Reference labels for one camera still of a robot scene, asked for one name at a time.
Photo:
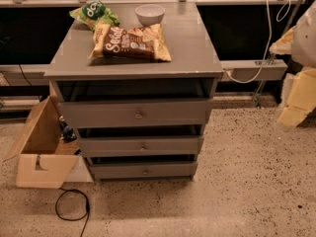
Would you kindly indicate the grey middle drawer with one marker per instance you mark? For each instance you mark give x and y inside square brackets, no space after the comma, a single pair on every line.
[136,146]

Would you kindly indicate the grey drawer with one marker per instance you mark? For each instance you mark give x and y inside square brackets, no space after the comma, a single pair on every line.
[144,170]
[136,146]
[135,113]

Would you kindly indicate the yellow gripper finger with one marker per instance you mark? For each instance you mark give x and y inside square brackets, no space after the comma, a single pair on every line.
[283,45]
[298,98]

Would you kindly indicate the grey wall rail shelf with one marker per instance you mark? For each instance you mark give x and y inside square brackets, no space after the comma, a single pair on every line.
[245,70]

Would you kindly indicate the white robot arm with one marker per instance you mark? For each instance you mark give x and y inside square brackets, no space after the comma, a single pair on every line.
[304,39]

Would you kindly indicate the grey bottom drawer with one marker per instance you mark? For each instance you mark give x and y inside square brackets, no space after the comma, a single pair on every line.
[144,170]

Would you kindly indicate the blue bottle in box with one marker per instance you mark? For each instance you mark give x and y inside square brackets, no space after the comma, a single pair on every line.
[67,133]

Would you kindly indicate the metal support pole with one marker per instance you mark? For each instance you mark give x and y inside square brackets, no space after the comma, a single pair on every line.
[270,60]

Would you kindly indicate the brown chip bag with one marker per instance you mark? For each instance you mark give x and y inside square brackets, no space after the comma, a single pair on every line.
[144,42]

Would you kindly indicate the grey top drawer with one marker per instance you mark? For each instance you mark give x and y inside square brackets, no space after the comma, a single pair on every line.
[135,113]

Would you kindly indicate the green chip bag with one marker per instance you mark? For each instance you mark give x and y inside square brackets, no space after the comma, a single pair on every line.
[92,13]

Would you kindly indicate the white bowl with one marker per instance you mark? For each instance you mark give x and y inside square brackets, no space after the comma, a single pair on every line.
[150,14]

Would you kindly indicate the open cardboard box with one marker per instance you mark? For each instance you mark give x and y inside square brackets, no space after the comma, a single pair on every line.
[45,161]

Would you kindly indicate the grey drawer cabinet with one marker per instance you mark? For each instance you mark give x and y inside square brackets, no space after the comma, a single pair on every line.
[192,73]

